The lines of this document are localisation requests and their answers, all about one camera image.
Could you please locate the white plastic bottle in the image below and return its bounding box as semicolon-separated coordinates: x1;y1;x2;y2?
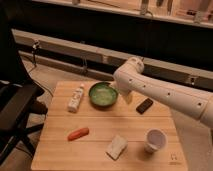
67;84;84;113

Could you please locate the orange carrot toy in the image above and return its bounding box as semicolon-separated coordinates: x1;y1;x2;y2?
67;127;89;141

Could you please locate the black rectangular block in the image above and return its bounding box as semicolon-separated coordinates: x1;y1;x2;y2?
136;98;153;114

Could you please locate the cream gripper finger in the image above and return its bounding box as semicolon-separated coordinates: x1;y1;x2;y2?
122;93;132;104

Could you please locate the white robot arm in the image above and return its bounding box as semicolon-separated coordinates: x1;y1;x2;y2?
113;57;213;129

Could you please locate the black chair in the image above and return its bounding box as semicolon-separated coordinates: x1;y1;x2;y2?
0;31;48;165

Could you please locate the green ceramic bowl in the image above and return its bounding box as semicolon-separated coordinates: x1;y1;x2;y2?
89;82;118;107

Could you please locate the white folded sponge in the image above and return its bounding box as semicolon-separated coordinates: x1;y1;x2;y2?
106;135;127;160

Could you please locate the white paper cup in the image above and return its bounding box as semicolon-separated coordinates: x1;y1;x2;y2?
144;129;167;154

